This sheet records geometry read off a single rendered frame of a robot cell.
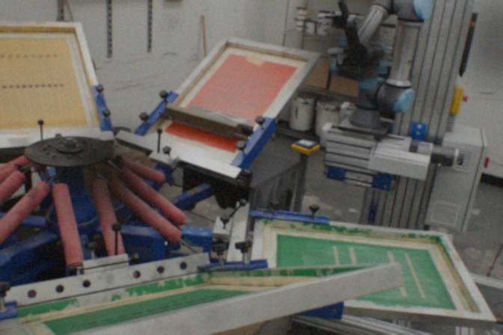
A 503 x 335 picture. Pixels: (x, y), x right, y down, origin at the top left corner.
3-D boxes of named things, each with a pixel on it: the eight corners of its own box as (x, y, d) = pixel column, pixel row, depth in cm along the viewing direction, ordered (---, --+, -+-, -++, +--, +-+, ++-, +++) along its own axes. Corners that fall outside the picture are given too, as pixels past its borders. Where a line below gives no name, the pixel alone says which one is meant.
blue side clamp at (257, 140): (268, 125, 251) (265, 114, 245) (277, 128, 248) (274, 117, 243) (233, 172, 236) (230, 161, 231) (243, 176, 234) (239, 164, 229)
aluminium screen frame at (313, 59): (226, 41, 298) (224, 35, 296) (322, 59, 271) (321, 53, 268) (139, 140, 261) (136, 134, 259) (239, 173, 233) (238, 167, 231)
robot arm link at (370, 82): (357, 83, 239) (361, 57, 235) (379, 88, 232) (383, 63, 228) (346, 84, 234) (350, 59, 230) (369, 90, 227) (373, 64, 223)
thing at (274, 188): (278, 211, 314) (285, 158, 301) (292, 215, 310) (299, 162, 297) (233, 241, 277) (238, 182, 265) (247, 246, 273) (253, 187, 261)
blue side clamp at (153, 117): (174, 100, 277) (170, 90, 272) (183, 102, 275) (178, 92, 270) (139, 140, 263) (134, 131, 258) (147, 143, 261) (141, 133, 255)
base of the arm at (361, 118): (382, 123, 272) (385, 103, 268) (378, 130, 259) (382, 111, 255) (352, 117, 276) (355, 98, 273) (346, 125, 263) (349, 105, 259)
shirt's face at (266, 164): (233, 143, 320) (233, 142, 320) (299, 162, 299) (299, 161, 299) (180, 164, 282) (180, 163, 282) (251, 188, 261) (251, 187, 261)
